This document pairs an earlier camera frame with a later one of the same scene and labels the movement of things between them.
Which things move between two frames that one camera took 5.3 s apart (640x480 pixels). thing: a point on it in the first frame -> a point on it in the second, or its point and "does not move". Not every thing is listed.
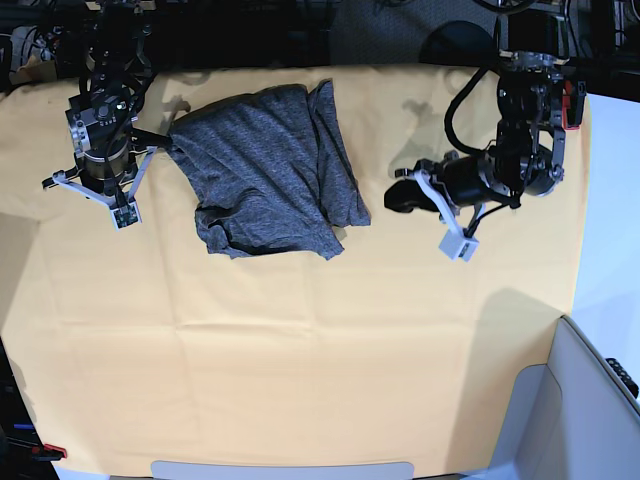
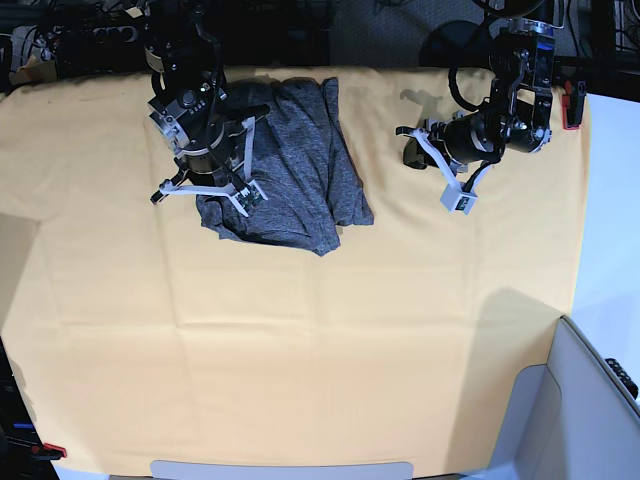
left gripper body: (110, 173) -> (221, 166)
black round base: (459, 42) does not move
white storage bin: (570, 418) does not move
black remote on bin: (624, 375) does not move
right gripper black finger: (406, 195) -> (414, 155)
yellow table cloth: (152, 343) does not move
